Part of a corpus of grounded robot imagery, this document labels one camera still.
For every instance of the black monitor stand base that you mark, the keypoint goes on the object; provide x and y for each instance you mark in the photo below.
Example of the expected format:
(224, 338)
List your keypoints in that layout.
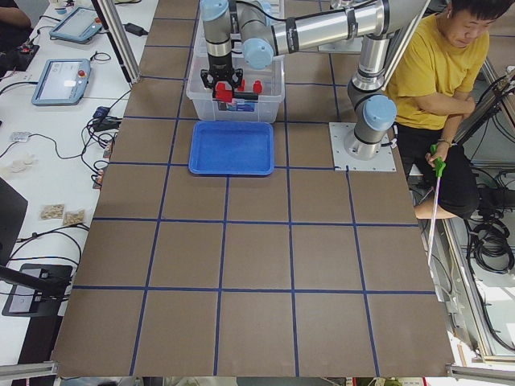
(37, 290)

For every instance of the black power adapter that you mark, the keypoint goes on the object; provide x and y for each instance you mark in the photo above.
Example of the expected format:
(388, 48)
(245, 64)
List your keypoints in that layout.
(135, 29)

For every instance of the teach pendant tablet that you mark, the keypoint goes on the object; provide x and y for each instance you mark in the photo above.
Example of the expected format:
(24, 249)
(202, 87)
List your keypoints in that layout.
(77, 27)
(62, 82)

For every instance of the green handled reacher stick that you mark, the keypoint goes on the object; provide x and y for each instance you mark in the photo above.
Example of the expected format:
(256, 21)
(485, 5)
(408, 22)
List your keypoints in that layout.
(438, 169)

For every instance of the black box latch handle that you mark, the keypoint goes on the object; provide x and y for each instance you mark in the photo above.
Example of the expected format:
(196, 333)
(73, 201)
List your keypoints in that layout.
(249, 96)

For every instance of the aluminium frame post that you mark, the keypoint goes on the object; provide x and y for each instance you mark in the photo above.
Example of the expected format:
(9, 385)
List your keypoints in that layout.
(112, 24)

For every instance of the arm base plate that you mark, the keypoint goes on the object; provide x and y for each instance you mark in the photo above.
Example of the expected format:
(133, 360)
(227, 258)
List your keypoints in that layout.
(349, 154)
(351, 47)

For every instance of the small bag of parts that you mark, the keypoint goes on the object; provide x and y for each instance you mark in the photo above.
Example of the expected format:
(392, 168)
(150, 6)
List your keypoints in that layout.
(52, 211)

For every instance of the clear plastic box lid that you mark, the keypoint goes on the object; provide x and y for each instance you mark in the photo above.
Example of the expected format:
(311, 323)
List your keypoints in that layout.
(250, 20)

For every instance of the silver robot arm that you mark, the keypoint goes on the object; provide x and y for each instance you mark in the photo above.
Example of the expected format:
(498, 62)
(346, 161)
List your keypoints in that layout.
(385, 28)

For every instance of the blue plastic tray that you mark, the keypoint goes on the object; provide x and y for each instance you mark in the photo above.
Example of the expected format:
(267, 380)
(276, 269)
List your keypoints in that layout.
(232, 148)

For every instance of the person in yellow shirt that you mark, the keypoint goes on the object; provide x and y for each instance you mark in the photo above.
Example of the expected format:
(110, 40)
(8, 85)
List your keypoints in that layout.
(431, 87)

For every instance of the near teach pendant tablet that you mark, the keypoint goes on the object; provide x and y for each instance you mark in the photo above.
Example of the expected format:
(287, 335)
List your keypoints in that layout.
(62, 82)

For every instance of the far teach pendant tablet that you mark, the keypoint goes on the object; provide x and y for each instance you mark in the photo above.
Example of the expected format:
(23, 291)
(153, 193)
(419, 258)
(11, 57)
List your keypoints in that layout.
(77, 27)

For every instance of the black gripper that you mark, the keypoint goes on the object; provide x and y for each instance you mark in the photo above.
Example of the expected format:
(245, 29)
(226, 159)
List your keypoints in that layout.
(220, 63)

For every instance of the red block front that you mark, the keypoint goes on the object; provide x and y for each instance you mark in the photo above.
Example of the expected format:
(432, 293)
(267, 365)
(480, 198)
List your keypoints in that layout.
(257, 87)

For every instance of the clear plastic storage box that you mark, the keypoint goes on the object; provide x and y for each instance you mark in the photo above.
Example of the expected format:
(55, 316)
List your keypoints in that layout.
(264, 109)

